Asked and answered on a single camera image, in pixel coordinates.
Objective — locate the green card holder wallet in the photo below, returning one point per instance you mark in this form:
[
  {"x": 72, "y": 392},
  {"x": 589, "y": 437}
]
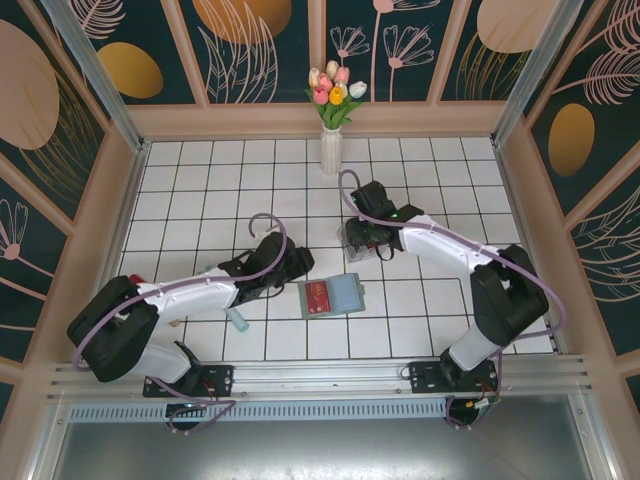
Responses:
[{"x": 347, "y": 295}]

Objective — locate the white ribbed vase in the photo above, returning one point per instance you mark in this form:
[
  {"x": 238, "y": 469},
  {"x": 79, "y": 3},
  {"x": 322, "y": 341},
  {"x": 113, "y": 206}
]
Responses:
[{"x": 331, "y": 155}]

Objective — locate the aluminium table edge rail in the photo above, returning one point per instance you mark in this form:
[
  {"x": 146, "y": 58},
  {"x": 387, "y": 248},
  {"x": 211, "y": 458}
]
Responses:
[{"x": 135, "y": 190}]

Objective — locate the aluminium front frame rail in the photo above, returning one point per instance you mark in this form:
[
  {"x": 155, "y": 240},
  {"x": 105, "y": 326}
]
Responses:
[{"x": 310, "y": 372}]

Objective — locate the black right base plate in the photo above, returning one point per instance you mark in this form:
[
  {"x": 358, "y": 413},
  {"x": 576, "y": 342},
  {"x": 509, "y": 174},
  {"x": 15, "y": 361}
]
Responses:
[{"x": 425, "y": 377}]

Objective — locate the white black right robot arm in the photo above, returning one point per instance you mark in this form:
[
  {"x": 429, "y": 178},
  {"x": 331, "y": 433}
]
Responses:
[{"x": 450, "y": 250}]

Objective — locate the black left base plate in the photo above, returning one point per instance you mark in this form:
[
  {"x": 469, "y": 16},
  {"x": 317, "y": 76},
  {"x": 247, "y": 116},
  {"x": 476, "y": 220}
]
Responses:
[{"x": 220, "y": 380}]

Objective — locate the teal tube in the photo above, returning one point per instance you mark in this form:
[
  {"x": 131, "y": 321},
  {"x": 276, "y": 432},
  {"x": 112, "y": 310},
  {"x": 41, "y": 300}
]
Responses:
[{"x": 240, "y": 322}]

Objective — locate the aluminium frame post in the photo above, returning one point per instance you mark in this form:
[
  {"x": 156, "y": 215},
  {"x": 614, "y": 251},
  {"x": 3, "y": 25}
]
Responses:
[
  {"x": 100, "y": 80},
  {"x": 530, "y": 65}
]

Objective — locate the clear acrylic card box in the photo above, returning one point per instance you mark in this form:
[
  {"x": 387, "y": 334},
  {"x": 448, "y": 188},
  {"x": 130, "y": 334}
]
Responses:
[{"x": 352, "y": 255}]

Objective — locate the teal plastic clip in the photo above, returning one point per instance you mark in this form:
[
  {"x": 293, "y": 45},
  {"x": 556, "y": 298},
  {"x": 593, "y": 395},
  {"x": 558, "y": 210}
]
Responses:
[{"x": 207, "y": 269}]

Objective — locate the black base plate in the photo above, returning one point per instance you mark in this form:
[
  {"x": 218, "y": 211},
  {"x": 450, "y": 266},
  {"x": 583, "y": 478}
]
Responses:
[
  {"x": 425, "y": 377},
  {"x": 220, "y": 380}
]

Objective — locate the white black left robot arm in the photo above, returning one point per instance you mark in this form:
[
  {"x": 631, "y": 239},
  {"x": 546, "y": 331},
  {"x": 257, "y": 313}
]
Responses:
[{"x": 190, "y": 297}]

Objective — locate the artificial tulip bouquet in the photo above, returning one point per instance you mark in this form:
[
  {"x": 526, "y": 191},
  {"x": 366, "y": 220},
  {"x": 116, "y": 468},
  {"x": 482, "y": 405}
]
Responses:
[{"x": 332, "y": 95}]

